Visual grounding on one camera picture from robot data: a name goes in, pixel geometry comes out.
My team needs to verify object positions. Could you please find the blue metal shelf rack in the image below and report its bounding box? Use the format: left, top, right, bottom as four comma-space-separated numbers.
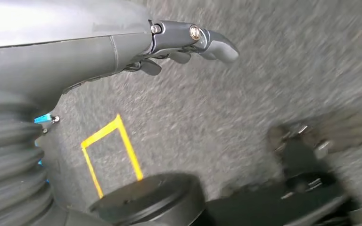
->
33, 113, 60, 185

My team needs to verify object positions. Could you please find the yellow floor tape square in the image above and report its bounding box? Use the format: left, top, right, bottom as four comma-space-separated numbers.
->
80, 113, 144, 199

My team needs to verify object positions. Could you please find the black round robot joint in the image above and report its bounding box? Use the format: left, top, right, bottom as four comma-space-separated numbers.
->
89, 173, 207, 226

